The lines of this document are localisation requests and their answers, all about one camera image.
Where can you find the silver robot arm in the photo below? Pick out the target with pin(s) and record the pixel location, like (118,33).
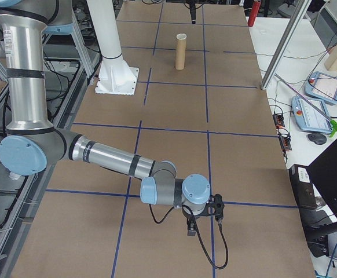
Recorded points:
(26,95)

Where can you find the black power strip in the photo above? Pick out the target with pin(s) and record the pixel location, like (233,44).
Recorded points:
(278,120)
(285,142)

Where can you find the red cylinder bottle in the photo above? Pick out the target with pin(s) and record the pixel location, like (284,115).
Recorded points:
(254,13)

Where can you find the aluminium profile post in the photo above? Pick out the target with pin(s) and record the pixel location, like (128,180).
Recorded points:
(281,49)

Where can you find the brown cardboard tube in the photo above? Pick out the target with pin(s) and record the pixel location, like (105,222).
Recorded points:
(180,55)

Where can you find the white pillar with square plate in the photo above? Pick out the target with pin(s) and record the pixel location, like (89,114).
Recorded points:
(113,58)

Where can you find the blue grey teach pendant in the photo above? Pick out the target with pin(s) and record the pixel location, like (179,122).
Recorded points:
(311,114)
(326,87)

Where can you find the black computer mouse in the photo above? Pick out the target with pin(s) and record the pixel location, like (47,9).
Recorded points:
(316,138)

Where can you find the black box with white label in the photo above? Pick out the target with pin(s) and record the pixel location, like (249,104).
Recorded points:
(304,188)

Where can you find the thin grey rod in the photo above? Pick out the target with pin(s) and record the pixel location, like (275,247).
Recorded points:
(301,97)

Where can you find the black monitor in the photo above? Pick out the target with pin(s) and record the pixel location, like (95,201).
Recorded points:
(333,173)

